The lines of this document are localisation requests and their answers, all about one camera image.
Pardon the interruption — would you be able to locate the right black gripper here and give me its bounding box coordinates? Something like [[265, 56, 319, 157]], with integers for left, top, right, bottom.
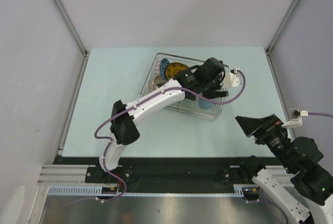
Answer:
[[234, 112, 295, 171]]

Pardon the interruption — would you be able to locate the light blue plastic cup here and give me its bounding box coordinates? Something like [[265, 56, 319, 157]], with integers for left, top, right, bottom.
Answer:
[[199, 99, 215, 110]]

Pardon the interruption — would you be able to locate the steel wire dish rack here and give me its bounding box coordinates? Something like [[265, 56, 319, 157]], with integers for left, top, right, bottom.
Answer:
[[140, 52, 223, 120]]

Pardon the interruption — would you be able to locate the yellow patterned round plate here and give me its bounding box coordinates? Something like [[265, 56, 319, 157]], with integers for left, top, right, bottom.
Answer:
[[164, 62, 188, 81]]

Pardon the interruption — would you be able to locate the blue triangle patterned bowl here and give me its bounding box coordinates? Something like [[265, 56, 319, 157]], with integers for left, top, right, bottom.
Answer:
[[155, 58, 170, 80]]

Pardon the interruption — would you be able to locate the red patterned white bowl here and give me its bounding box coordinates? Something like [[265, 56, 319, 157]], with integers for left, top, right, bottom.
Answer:
[[147, 75, 166, 93]]

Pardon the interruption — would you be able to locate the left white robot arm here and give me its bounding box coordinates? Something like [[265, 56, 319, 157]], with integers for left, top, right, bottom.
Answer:
[[96, 58, 239, 182]]

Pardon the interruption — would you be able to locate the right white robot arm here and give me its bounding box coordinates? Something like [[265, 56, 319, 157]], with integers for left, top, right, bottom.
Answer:
[[235, 109, 332, 223]]

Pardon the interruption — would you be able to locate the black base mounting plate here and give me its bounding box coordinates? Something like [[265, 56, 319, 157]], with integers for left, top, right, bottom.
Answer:
[[53, 156, 254, 194]]

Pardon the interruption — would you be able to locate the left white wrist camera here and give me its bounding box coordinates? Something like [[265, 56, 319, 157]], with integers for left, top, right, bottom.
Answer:
[[221, 68, 241, 89]]

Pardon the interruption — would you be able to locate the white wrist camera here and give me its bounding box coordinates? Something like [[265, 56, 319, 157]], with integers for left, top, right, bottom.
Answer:
[[282, 108, 309, 129], [221, 68, 241, 89]]

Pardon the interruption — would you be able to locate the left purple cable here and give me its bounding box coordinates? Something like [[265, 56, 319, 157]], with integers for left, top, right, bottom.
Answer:
[[94, 69, 247, 204]]

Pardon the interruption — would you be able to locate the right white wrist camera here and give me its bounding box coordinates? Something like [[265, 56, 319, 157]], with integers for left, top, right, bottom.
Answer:
[[282, 108, 309, 129]]

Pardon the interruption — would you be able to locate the right slotted cable duct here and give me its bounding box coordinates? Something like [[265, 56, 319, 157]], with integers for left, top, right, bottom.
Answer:
[[233, 184, 261, 197]]

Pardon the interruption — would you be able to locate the slotted cable duct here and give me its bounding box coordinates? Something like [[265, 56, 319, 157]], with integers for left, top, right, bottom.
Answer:
[[233, 184, 261, 197], [47, 185, 119, 196]]

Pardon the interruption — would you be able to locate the left slotted cable duct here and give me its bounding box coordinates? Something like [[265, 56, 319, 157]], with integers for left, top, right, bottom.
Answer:
[[47, 185, 119, 196]]

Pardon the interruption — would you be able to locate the aluminium frame rail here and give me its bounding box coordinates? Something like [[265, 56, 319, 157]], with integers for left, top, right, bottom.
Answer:
[[37, 165, 88, 186]]

